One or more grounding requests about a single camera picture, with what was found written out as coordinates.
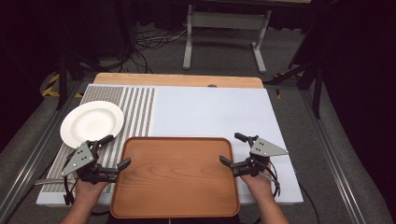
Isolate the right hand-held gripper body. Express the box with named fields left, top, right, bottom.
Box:
left=232, top=134, right=290, bottom=178

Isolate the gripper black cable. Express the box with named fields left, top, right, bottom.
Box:
left=262, top=159, right=321, bottom=224
left=63, top=175, right=77, bottom=206

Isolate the aluminium floor rail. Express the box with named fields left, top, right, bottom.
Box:
left=298, top=89, right=368, bottom=224
left=0, top=79, right=82, bottom=220

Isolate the silver metal bar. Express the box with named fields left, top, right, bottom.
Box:
left=34, top=177, right=78, bottom=187

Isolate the bundle of floor cables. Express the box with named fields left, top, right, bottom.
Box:
left=118, top=27, right=190, bottom=74

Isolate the grey striped mat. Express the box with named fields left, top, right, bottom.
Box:
left=41, top=85, right=156, bottom=194

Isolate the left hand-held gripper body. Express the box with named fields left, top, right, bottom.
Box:
left=61, top=139, right=120, bottom=185

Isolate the person's right hand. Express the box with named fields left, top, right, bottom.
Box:
left=240, top=173, right=276, bottom=202

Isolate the striped white table mat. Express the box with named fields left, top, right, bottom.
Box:
left=35, top=83, right=304, bottom=207

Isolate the white metal desk frame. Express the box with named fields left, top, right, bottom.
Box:
left=182, top=4, right=273, bottom=75

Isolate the black curtain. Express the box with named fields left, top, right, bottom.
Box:
left=289, top=0, right=396, bottom=223
left=0, top=0, right=138, bottom=153

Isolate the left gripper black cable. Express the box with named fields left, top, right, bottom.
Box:
left=63, top=175, right=77, bottom=206

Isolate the white plate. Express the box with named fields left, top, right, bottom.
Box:
left=59, top=100, right=125, bottom=149

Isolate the black tripod stand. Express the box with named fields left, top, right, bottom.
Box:
left=264, top=0, right=326, bottom=119
left=52, top=31, right=110, bottom=110

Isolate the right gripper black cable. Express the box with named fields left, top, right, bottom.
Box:
left=262, top=159, right=321, bottom=224

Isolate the person's dark clothing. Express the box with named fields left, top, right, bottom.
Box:
left=106, top=214, right=242, bottom=224

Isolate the brown wooden tray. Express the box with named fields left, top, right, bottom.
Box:
left=109, top=136, right=241, bottom=219

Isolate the person's left hand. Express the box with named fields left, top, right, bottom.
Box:
left=74, top=179, right=109, bottom=203

